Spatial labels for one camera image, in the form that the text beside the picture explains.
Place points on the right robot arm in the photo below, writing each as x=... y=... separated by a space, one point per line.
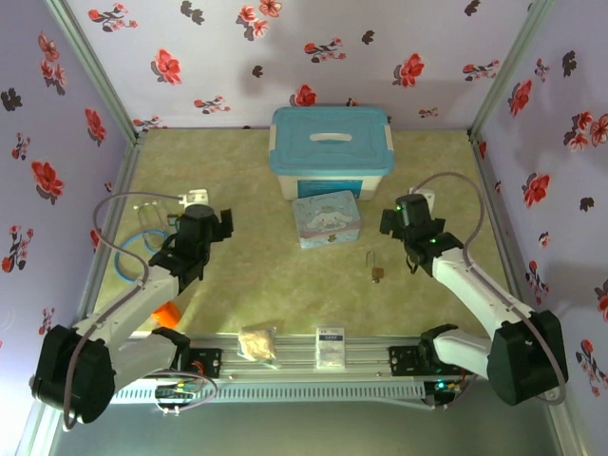
x=484 y=294

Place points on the brass padlock with silver shackle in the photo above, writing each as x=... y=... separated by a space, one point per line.
x=376 y=271

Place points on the blue cartoon tin box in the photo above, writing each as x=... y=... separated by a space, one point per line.
x=325 y=218

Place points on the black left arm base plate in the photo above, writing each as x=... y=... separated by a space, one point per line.
x=209 y=363

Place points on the orange plastic object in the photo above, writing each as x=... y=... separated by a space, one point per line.
x=167 y=314

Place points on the white storage box blue lid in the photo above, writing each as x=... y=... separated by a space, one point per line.
x=330 y=142

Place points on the white packet with blue label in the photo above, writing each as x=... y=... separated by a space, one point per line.
x=331 y=347

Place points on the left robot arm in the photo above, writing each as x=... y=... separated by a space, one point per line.
x=119 y=318

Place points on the blue stethoscope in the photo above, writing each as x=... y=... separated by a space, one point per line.
x=147 y=223

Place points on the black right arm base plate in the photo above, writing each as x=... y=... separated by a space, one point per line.
x=404 y=361

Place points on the aluminium corner post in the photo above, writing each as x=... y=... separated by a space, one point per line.
x=90 y=62
x=513 y=66

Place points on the clear bag of cotton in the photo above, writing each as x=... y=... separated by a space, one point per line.
x=256 y=344

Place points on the green circuit board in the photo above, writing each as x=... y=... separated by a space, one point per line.
x=173 y=392

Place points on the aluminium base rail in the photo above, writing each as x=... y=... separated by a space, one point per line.
x=294 y=361

